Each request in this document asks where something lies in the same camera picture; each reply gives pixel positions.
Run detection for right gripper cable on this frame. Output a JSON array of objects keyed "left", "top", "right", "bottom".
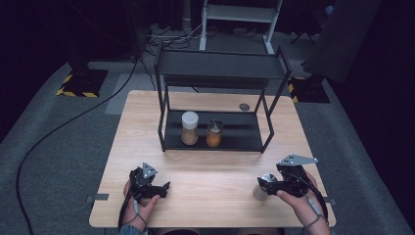
[{"left": 287, "top": 171, "right": 329, "bottom": 228}]

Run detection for tangle of floor cables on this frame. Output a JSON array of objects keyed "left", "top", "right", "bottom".
[{"left": 143, "top": 23, "right": 204, "bottom": 51}]

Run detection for white metal stand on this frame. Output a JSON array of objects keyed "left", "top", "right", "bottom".
[{"left": 199, "top": 0, "right": 284, "bottom": 55}]

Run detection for long black floor cable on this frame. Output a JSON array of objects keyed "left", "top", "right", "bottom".
[{"left": 15, "top": 55, "right": 140, "bottom": 235}]

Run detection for person's right hand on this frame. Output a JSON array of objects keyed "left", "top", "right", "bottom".
[{"left": 276, "top": 171, "right": 331, "bottom": 229}]

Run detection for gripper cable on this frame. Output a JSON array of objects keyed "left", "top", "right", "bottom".
[
  {"left": 287, "top": 171, "right": 329, "bottom": 228},
  {"left": 117, "top": 182, "right": 145, "bottom": 229}
]

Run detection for black metal two-tier rack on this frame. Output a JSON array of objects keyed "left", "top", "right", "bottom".
[{"left": 154, "top": 40, "right": 293, "bottom": 155}]

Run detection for spice jar with white lid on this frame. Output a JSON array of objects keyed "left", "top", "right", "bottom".
[{"left": 180, "top": 111, "right": 200, "bottom": 146}]

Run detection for clear jar with silver lid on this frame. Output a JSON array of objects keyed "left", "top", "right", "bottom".
[{"left": 253, "top": 172, "right": 279, "bottom": 202}]

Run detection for dark grey board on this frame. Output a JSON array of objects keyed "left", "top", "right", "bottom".
[{"left": 302, "top": 0, "right": 383, "bottom": 84}]

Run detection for black base with hazard stripes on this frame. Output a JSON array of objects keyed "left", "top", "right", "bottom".
[
  {"left": 287, "top": 75, "right": 331, "bottom": 105},
  {"left": 55, "top": 68, "right": 110, "bottom": 99}
]

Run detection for orange spice jar, dark lid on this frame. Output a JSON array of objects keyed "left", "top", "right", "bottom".
[{"left": 205, "top": 118, "right": 225, "bottom": 148}]

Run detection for person's left hand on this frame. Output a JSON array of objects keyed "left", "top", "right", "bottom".
[{"left": 122, "top": 179, "right": 161, "bottom": 229}]

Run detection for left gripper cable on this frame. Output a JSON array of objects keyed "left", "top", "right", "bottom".
[{"left": 117, "top": 182, "right": 145, "bottom": 229}]

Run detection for black tripod legs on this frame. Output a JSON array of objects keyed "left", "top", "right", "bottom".
[{"left": 290, "top": 28, "right": 317, "bottom": 46}]

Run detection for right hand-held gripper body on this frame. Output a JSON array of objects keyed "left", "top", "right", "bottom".
[{"left": 276, "top": 154, "right": 319, "bottom": 199}]

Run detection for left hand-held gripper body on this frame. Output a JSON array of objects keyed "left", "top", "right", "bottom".
[{"left": 129, "top": 162, "right": 164, "bottom": 200}]

